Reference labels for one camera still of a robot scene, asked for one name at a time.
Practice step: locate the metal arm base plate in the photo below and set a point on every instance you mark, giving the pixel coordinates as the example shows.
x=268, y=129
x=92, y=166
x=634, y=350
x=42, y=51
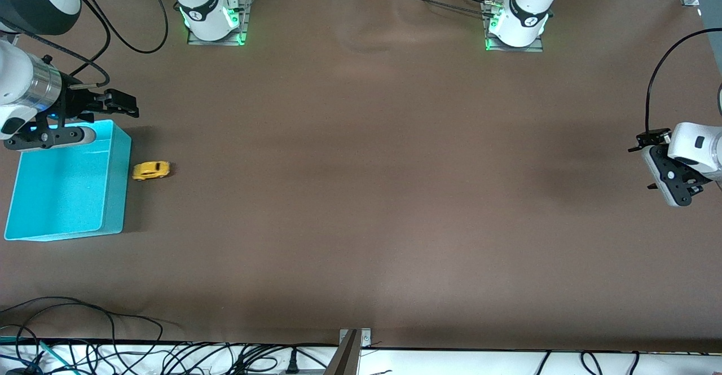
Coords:
x=533, y=48
x=246, y=20

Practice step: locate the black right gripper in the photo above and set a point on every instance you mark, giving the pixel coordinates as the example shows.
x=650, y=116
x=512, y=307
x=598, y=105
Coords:
x=74, y=102

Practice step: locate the metal table clamp bracket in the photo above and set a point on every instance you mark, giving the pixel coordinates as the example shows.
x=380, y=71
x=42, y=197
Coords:
x=352, y=338

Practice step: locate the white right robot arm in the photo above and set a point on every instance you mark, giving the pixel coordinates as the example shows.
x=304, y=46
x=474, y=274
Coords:
x=203, y=8

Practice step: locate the grey power strip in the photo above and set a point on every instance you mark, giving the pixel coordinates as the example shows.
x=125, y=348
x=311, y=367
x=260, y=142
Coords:
x=304, y=371

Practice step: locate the turquoise plastic bin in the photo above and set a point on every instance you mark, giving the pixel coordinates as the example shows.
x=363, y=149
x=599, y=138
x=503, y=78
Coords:
x=62, y=194

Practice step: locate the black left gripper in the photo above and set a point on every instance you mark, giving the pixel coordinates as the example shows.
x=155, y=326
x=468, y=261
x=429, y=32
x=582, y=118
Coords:
x=652, y=139

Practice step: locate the black power plug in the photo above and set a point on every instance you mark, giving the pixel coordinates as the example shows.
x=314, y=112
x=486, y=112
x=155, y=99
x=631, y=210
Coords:
x=292, y=362

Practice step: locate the yellow beetle toy car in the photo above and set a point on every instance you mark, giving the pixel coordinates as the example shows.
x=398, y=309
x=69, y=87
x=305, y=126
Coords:
x=151, y=170

